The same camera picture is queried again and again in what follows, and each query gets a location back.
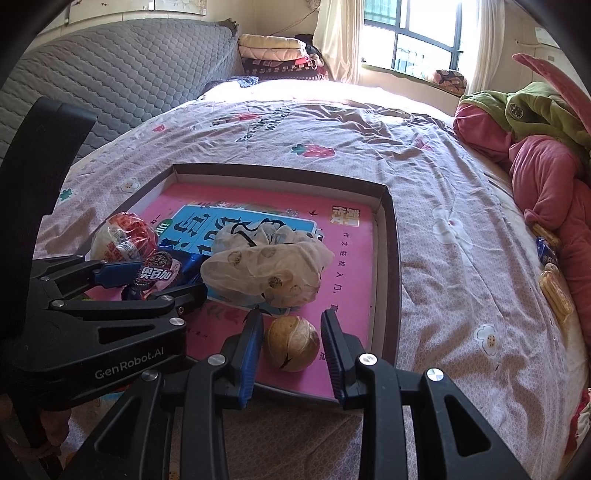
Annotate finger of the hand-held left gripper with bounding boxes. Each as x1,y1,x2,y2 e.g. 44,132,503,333
32,256,144,301
51,281,208,319

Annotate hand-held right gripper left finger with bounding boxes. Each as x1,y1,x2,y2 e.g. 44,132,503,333
60,309,266,480

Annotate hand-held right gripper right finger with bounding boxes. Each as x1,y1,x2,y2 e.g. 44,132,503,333
321,309,532,480

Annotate blue cookie packet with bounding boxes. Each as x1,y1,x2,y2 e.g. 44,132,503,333
124,249,208,301

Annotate red white egg toy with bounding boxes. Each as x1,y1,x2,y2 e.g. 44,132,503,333
90,211,160,264

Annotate beige small ball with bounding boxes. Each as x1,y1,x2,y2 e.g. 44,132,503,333
263,315,321,372

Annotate grey shallow cardboard box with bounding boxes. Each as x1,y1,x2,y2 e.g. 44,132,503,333
76,162,402,414

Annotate pink strawberry print bedsheet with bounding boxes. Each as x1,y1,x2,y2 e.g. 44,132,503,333
34,80,591,480

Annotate grey quilted headboard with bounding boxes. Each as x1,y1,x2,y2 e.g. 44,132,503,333
0,21,245,167

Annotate yellow snack packet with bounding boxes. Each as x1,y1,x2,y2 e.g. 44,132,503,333
540,270,575,324
531,222,561,247

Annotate blue snack packet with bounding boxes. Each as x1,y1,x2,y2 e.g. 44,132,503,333
536,237,559,269

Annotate red patterned cloth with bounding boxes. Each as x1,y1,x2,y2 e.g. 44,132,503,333
570,388,591,457

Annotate dark checkered folded blanket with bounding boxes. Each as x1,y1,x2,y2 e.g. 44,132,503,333
242,58,328,83

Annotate pink quilt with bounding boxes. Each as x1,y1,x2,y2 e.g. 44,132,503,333
455,104,591,352

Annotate pale yellow folded blanket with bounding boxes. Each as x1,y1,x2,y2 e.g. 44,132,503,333
238,34,308,54

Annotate patterned cushion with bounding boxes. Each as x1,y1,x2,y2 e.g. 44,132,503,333
434,69,468,95

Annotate cream curtain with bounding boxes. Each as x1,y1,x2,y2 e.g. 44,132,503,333
462,0,513,93
314,0,370,84

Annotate green garment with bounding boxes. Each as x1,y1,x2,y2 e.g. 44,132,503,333
462,80,591,162

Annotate window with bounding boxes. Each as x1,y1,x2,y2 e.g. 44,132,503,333
362,0,462,81

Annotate pink fabric strip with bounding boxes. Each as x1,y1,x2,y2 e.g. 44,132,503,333
512,53,591,121

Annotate white air conditioner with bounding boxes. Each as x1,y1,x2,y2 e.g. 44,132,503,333
533,28,561,49

